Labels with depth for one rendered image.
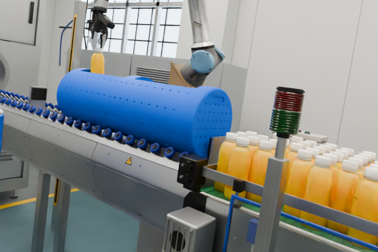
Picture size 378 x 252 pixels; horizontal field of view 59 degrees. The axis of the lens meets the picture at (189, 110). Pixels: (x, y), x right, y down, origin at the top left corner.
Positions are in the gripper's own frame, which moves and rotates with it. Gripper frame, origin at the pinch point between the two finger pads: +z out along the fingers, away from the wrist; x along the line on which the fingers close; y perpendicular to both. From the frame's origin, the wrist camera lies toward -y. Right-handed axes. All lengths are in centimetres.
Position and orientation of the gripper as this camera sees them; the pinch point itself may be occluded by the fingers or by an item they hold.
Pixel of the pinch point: (98, 48)
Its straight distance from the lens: 182.0
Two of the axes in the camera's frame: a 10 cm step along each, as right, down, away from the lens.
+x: -6.0, -0.2, -8.0
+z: -1.4, 9.9, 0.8
